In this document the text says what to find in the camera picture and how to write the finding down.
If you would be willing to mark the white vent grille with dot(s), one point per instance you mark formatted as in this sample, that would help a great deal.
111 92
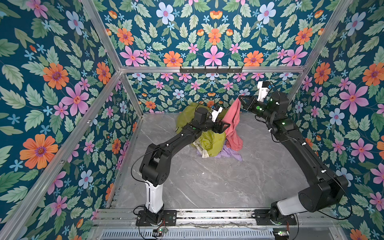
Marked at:
189 234

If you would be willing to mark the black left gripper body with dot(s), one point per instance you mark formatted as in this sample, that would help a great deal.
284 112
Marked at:
214 126

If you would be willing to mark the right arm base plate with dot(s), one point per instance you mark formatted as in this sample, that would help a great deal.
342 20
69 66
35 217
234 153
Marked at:
266 217

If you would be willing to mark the pink cloth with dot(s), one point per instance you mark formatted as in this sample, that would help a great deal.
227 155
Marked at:
232 118

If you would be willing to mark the black hook rail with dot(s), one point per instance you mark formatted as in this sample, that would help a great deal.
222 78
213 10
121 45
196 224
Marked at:
208 70

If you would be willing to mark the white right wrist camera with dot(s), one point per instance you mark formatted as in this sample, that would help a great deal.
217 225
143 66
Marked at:
263 90

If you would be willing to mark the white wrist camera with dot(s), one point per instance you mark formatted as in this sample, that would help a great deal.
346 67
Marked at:
216 110
263 90

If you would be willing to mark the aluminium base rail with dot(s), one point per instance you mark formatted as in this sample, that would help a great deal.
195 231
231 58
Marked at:
212 217

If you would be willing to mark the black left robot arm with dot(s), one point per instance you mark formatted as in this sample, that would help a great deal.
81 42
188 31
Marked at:
156 164

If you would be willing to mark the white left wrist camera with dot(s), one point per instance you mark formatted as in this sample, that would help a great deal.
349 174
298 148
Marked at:
216 110

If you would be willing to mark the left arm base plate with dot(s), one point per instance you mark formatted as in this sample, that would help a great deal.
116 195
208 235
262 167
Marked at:
146 218

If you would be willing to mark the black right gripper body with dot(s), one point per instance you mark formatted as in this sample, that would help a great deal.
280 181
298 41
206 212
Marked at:
260 109

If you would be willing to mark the green zip jacket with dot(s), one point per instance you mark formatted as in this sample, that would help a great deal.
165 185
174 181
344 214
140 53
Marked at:
209 144

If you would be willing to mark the aluminium enclosure frame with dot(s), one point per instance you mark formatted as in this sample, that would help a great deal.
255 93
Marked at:
58 67

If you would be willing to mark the purple cloth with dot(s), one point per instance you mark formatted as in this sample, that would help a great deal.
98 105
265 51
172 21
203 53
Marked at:
226 152

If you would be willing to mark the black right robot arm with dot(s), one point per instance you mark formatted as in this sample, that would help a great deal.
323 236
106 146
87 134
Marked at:
325 187

